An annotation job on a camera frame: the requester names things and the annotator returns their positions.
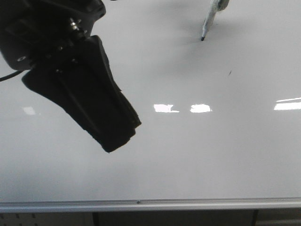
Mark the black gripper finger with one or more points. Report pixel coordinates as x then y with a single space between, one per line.
79 80

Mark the perforated grey metal panel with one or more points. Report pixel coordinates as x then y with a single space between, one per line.
46 219

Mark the whiteboard marker with black collar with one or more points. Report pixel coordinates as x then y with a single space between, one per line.
215 6

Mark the white whiteboard with aluminium frame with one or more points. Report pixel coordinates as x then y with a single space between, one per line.
221 118

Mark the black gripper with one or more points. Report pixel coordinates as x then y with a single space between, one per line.
34 29

